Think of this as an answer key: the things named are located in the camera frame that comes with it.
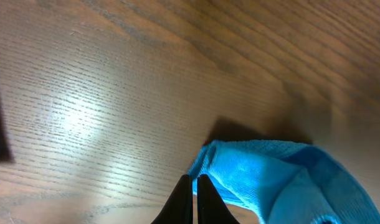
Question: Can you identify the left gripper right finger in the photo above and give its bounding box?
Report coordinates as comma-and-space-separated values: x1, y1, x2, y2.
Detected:
197, 174, 239, 224

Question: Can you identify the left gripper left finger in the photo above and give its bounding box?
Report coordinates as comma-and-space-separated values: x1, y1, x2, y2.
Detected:
151, 174, 193, 224

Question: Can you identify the blue microfiber cloth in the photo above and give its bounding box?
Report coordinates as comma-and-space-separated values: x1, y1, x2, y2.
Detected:
188, 140, 380, 223

